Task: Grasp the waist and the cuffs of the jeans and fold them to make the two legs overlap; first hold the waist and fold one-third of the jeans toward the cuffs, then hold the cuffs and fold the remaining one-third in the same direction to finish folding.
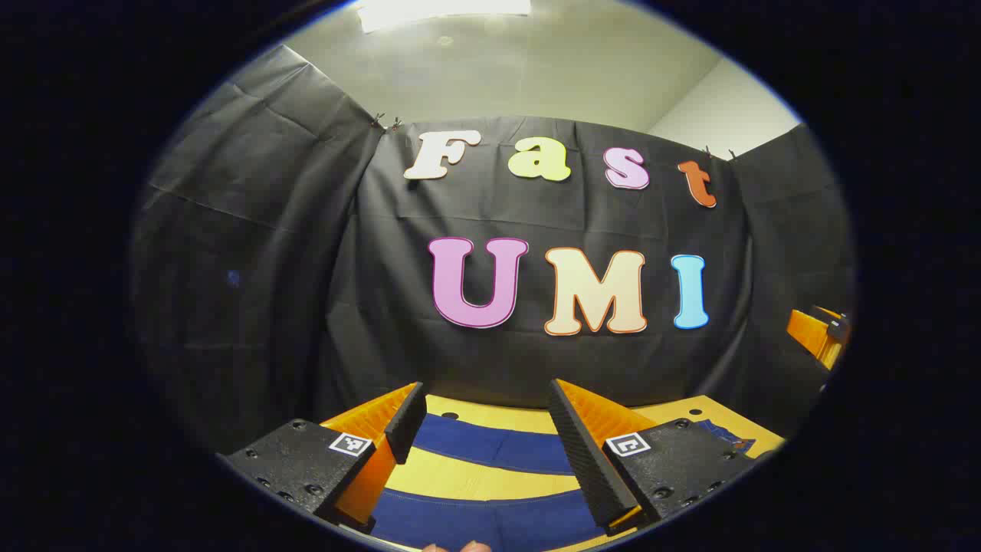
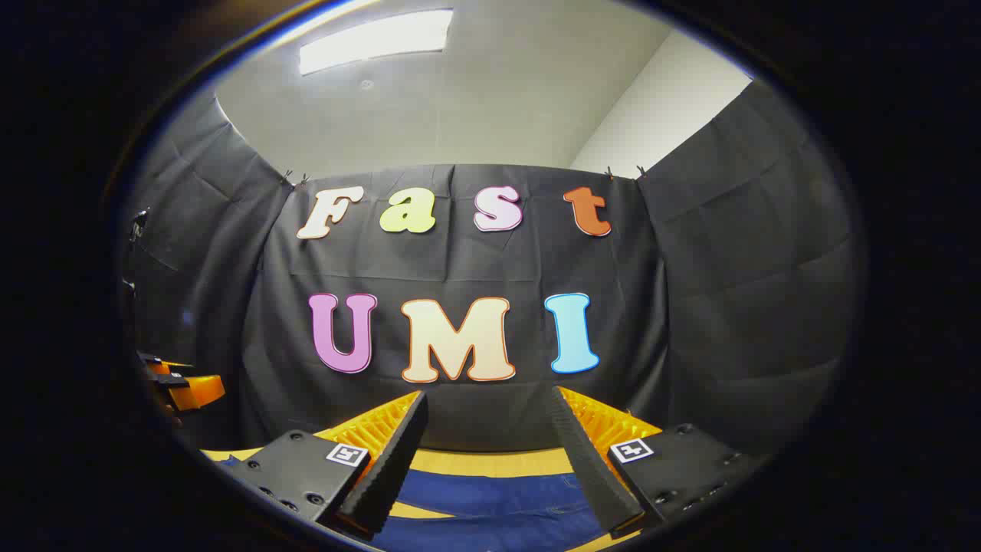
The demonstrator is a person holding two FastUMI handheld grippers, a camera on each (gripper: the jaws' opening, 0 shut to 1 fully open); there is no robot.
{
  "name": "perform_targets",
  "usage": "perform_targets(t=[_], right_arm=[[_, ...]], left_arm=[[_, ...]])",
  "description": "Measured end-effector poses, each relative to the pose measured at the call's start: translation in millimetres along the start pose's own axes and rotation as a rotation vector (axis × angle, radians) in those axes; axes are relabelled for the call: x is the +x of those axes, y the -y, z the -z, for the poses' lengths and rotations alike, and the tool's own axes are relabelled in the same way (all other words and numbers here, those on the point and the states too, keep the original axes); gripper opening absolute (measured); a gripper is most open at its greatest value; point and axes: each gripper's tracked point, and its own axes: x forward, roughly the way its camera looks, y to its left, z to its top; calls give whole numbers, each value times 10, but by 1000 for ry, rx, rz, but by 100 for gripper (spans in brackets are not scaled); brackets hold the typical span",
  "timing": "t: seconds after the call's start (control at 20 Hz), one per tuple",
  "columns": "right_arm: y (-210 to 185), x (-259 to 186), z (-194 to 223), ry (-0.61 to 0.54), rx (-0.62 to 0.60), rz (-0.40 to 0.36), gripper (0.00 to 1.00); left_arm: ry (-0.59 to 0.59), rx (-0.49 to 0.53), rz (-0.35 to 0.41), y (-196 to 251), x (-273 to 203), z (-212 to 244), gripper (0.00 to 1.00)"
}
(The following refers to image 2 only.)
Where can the black backdrop cloth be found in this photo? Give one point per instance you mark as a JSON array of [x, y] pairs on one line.
[[460, 268]]

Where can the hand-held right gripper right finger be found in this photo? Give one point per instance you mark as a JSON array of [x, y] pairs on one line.
[[590, 468]]

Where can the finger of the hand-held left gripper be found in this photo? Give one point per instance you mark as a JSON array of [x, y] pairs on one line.
[[198, 389]]

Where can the blue denim jeans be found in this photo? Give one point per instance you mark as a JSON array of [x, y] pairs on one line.
[[490, 506]]

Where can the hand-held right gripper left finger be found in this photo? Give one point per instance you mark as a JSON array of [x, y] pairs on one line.
[[387, 475]]

